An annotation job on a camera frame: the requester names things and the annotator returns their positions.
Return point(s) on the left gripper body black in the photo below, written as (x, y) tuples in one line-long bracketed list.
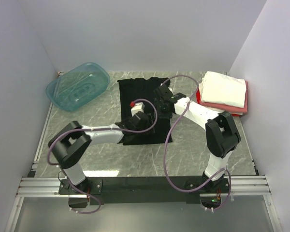
[(147, 126)]

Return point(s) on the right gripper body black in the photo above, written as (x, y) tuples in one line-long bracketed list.
[(162, 113)]

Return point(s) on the black t shirt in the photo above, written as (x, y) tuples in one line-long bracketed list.
[(140, 88)]

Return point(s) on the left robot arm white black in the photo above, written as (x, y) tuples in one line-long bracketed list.
[(69, 145)]

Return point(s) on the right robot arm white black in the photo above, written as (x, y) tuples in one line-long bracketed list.
[(222, 135)]

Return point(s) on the red folded t shirt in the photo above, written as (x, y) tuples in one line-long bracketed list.
[(235, 111)]

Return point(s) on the white folded t shirt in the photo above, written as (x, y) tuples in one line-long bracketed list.
[(222, 89)]

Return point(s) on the black base bar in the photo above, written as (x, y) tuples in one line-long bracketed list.
[(151, 189)]

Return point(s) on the teal plastic basket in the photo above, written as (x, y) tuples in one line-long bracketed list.
[(78, 87)]

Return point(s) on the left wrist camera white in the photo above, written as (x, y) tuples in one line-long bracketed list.
[(136, 107)]

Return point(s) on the aluminium rail left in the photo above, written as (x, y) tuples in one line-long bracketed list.
[(32, 186)]

